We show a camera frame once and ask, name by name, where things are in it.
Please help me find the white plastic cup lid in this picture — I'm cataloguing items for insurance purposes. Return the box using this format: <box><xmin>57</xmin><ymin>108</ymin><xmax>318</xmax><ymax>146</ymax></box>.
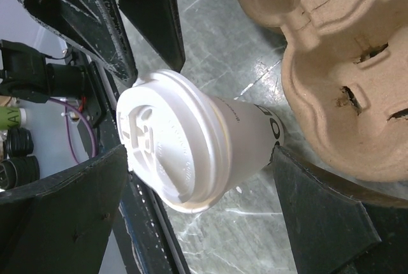
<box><xmin>116</xmin><ymin>69</ymin><xmax>231</xmax><ymax>213</ymax></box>

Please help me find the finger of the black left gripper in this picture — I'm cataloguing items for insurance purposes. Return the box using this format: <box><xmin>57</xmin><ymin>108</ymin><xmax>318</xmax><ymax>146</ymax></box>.
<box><xmin>17</xmin><ymin>0</ymin><xmax>138</xmax><ymax>83</ymax></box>
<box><xmin>119</xmin><ymin>0</ymin><xmax>186</xmax><ymax>72</ymax></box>

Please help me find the white paper cup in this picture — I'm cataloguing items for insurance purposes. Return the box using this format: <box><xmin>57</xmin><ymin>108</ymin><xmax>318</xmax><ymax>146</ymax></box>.
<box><xmin>210</xmin><ymin>96</ymin><xmax>284</xmax><ymax>191</ymax></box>

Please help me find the brown pulp cup carrier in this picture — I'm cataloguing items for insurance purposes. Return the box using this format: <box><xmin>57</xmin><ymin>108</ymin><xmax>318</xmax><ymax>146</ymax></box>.
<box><xmin>238</xmin><ymin>0</ymin><xmax>407</xmax><ymax>199</ymax></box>

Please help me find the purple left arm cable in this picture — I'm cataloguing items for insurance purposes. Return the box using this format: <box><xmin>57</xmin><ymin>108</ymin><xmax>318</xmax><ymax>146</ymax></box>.
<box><xmin>47</xmin><ymin>97</ymin><xmax>98</xmax><ymax>165</ymax></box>

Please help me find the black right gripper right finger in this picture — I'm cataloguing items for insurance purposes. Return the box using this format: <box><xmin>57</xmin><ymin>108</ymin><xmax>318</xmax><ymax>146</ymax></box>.
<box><xmin>271</xmin><ymin>146</ymin><xmax>407</xmax><ymax>273</ymax></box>

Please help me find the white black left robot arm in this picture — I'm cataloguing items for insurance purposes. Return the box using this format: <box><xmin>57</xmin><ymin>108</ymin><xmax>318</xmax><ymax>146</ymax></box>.
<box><xmin>1</xmin><ymin>0</ymin><xmax>186</xmax><ymax>103</ymax></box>

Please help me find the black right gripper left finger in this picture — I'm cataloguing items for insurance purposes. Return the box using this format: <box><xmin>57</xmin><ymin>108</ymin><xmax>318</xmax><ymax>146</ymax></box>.
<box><xmin>1</xmin><ymin>145</ymin><xmax>128</xmax><ymax>273</ymax></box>

